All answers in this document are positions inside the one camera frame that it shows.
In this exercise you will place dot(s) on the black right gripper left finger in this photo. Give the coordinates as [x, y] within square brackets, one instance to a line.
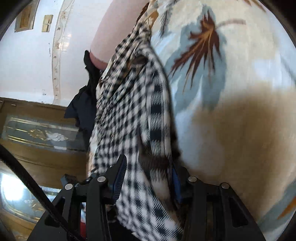
[78, 212]

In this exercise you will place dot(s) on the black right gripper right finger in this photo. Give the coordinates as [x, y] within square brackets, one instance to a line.
[212, 212]

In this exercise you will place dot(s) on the black white checked shirt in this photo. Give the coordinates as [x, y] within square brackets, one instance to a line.
[133, 117]

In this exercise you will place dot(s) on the wooden cabinet with glass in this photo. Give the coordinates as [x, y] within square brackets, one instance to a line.
[48, 146]

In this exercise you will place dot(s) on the dark navy garment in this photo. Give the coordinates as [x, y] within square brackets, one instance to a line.
[82, 107]

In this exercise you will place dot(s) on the cream leaf pattern blanket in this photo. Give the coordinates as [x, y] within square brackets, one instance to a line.
[231, 71]

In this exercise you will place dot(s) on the pink sofa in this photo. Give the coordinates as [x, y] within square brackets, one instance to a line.
[116, 24]

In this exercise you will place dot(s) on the gold wall switch plate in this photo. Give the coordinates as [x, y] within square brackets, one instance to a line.
[47, 23]

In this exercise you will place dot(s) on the gold wall frame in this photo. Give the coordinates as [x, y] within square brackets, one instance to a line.
[25, 19]

